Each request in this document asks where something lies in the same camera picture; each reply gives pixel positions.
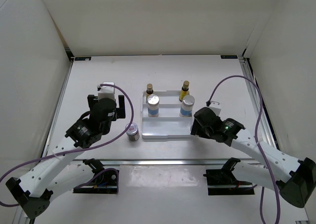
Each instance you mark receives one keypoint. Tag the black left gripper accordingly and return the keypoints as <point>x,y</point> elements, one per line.
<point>119,112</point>

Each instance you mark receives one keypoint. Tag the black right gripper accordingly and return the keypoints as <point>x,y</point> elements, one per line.
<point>199,132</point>

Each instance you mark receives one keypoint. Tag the silver-lid spice jar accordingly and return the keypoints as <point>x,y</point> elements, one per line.
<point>187,106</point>
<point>153,105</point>

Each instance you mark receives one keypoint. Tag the yellow sauce bottle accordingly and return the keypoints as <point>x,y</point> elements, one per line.
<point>149,90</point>
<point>184,90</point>

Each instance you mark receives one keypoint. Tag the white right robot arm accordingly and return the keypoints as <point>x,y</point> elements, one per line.
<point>294,179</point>

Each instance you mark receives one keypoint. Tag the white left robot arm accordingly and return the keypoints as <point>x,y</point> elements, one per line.
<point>36,189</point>

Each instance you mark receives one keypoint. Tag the left dark white-lid jar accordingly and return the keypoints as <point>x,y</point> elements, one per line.
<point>132,132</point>

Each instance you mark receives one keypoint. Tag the white three-compartment tray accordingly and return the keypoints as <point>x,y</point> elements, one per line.
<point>169,124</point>

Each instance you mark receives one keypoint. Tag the left dark table label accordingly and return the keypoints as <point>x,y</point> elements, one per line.
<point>82,58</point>

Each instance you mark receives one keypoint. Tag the dark table label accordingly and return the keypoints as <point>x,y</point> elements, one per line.
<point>229,56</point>
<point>82,58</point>

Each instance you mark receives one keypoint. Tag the right dark table label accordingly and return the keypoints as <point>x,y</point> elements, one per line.
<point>229,56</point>

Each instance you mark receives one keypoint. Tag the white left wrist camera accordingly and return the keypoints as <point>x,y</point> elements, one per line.
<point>106,91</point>

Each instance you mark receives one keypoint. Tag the left aluminium frame rail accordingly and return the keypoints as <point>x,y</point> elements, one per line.
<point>59,102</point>

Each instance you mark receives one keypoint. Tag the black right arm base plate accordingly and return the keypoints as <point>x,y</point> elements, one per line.
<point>219,182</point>

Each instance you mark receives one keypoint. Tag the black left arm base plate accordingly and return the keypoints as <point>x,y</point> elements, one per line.
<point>106,182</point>

